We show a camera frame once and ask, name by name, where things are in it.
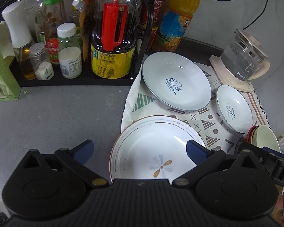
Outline red drink can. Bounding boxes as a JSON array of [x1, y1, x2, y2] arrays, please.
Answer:
[[138, 0, 163, 51]]

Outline small white Bakery plate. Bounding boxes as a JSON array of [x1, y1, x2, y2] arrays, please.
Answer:
[[216, 85, 253, 134]]

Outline large white Sweet plate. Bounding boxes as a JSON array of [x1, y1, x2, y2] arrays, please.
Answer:
[[141, 52, 211, 111]]

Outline green cardboard box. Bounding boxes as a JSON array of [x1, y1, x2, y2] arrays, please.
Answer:
[[0, 49, 21, 102]]

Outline large soy sauce bottle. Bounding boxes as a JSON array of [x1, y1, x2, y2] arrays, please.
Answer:
[[91, 0, 141, 79]]

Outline white plate with flower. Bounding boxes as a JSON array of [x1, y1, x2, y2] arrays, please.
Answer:
[[109, 115, 206, 181]]

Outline white cap powder bottle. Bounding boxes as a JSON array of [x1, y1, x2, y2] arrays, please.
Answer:
[[57, 23, 82, 79]]

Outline green bowl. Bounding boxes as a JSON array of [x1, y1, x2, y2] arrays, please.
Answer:
[[251, 124, 281, 152]]

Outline white top oil dispenser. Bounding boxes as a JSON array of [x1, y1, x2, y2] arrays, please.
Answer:
[[1, 1, 36, 80]]

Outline red black bowl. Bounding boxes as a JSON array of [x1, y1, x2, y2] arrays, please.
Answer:
[[246, 126, 259, 144]]

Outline cream kettle base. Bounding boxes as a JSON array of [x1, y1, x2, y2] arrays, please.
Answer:
[[209, 55, 254, 93]]

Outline orange juice bottle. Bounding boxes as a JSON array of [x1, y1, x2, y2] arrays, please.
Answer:
[[152, 0, 200, 52]]

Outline small glass shaker jar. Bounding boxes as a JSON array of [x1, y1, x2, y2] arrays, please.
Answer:
[[30, 43, 54, 80]]

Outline black metal rack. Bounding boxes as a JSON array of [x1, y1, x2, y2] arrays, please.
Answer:
[[0, 0, 154, 88]]

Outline glass electric kettle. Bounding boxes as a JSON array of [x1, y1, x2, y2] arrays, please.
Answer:
[[221, 29, 270, 82]]

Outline patterned cloth mat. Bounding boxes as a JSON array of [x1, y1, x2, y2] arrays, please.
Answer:
[[120, 54, 270, 154]]

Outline red label sauce bottle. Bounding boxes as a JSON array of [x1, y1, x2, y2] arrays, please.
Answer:
[[42, 0, 67, 65]]

